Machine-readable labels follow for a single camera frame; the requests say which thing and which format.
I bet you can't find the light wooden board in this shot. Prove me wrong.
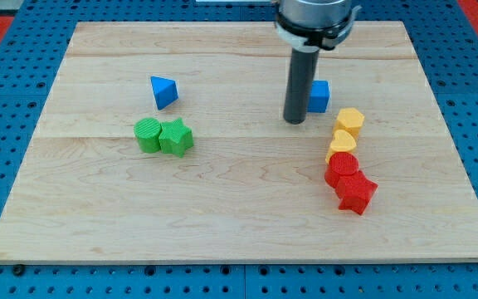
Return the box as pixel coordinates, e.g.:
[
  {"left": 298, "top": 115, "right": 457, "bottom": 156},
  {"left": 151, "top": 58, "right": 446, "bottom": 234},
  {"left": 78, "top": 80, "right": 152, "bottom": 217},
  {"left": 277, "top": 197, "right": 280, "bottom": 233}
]
[{"left": 0, "top": 22, "right": 478, "bottom": 265}]

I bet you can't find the green cylinder block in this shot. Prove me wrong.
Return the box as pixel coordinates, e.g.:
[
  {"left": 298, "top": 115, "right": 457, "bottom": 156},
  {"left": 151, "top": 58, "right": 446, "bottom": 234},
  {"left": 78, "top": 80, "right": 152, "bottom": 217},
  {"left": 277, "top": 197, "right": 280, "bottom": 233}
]
[{"left": 134, "top": 118, "right": 162, "bottom": 153}]

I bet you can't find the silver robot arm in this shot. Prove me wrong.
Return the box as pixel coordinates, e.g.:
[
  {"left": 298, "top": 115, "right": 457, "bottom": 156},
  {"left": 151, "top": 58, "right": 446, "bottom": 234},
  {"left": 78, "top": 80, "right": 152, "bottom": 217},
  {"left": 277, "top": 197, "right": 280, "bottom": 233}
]
[{"left": 275, "top": 0, "right": 362, "bottom": 53}]

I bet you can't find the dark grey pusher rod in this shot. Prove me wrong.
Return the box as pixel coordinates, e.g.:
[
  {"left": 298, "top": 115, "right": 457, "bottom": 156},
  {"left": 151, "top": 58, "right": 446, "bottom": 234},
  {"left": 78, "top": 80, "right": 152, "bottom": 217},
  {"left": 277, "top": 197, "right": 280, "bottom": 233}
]
[{"left": 283, "top": 49, "right": 319, "bottom": 125}]

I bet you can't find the yellow heart block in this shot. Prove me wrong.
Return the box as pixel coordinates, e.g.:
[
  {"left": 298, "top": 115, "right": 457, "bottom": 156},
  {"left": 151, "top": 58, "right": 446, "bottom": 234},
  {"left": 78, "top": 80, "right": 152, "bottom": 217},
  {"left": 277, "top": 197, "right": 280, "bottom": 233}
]
[{"left": 325, "top": 130, "right": 357, "bottom": 164}]

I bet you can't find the yellow hexagon block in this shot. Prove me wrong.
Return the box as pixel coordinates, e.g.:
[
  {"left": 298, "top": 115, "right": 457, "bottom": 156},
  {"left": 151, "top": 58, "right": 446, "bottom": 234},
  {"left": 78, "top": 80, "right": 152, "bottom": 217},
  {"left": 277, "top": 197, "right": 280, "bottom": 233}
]
[{"left": 333, "top": 107, "right": 365, "bottom": 140}]

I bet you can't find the green star block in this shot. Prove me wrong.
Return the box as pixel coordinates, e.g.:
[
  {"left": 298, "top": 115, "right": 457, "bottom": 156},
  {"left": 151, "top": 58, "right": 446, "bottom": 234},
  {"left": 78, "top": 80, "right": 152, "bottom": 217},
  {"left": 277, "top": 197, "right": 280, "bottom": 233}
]
[{"left": 159, "top": 118, "right": 194, "bottom": 158}]

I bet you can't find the blue triangular block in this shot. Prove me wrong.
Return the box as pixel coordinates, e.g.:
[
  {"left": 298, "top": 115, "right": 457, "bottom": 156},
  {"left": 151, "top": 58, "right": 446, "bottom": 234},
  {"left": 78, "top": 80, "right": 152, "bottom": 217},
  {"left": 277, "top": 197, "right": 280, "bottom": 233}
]
[{"left": 150, "top": 76, "right": 178, "bottom": 110}]

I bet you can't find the blue cube block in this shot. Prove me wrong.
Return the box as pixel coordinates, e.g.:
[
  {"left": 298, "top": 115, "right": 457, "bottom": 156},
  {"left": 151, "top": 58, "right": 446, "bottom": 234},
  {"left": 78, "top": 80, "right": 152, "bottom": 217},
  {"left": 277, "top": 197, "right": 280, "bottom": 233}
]
[{"left": 307, "top": 81, "right": 330, "bottom": 113}]

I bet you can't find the red star block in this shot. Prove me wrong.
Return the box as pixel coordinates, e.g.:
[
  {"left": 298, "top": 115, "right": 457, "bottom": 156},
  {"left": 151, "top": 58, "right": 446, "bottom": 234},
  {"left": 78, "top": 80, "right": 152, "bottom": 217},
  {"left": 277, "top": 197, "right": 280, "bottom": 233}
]
[{"left": 335, "top": 170, "right": 378, "bottom": 215}]

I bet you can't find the red cylinder block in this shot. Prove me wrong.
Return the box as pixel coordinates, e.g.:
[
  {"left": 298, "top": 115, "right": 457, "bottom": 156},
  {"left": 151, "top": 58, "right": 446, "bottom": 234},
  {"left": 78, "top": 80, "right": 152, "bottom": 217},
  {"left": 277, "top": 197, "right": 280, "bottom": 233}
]
[{"left": 324, "top": 152, "right": 359, "bottom": 188}]

